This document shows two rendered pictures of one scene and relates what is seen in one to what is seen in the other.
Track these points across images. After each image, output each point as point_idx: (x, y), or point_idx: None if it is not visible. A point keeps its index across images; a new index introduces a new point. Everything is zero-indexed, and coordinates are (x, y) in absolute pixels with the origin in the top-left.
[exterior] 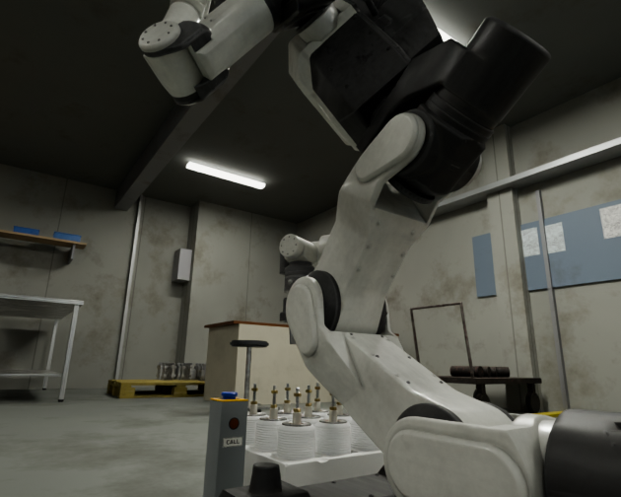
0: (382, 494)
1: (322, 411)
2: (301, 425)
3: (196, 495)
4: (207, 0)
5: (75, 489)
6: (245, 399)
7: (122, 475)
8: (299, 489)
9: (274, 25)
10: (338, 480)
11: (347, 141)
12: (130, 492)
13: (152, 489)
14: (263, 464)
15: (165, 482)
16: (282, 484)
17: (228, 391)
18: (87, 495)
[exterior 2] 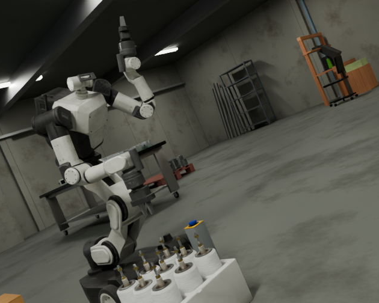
0: (138, 263)
1: (156, 284)
2: (164, 254)
3: (278, 299)
4: (129, 79)
5: (372, 255)
6: (184, 228)
7: None
8: (160, 244)
9: (111, 106)
10: (151, 261)
11: (91, 134)
12: (328, 275)
13: (320, 284)
14: (166, 234)
15: (329, 294)
16: (165, 243)
17: (193, 220)
18: (348, 259)
